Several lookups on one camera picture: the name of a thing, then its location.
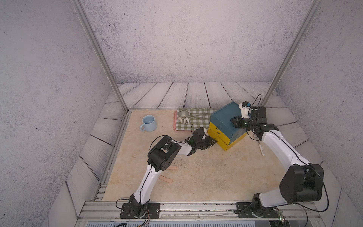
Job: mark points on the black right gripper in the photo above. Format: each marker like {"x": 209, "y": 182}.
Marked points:
{"x": 238, "y": 121}

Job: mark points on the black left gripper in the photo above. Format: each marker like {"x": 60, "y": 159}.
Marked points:
{"x": 209, "y": 142}

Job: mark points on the teal drawer cabinet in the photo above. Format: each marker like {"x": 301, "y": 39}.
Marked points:
{"x": 222, "y": 120}

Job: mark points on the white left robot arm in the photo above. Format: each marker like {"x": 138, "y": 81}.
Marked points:
{"x": 161, "y": 156}

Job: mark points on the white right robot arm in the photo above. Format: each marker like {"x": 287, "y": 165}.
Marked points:
{"x": 302, "y": 182}

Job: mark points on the pink fruit knife middle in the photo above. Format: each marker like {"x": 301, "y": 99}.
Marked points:
{"x": 172, "y": 168}

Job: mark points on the pink fruit knife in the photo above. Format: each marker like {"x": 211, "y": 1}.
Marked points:
{"x": 172, "y": 168}
{"x": 165, "y": 179}

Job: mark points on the pink fruit knife front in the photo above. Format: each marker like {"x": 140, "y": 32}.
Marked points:
{"x": 165, "y": 179}

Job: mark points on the green checkered cloth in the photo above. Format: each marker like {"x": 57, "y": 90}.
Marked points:
{"x": 200, "y": 117}

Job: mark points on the pink plastic tray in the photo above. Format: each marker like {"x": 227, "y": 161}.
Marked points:
{"x": 175, "y": 120}

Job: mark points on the light blue ceramic mug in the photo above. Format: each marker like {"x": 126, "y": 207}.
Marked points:
{"x": 149, "y": 123}

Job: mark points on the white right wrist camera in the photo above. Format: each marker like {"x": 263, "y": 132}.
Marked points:
{"x": 245, "y": 109}

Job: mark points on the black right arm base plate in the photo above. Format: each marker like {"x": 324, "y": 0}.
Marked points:
{"x": 247, "y": 210}

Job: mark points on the grey aluminium corner post right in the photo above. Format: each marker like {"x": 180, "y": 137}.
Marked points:
{"x": 311, "y": 14}

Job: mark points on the grey aluminium corner post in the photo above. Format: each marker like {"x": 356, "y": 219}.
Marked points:
{"x": 77, "y": 4}
{"x": 311, "y": 14}

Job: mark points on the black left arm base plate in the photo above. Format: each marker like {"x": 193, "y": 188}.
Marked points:
{"x": 133, "y": 210}

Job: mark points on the aluminium front rail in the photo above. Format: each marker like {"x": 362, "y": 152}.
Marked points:
{"x": 196, "y": 214}

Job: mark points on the grey aluminium corner post left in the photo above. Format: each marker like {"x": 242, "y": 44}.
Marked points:
{"x": 77, "y": 4}

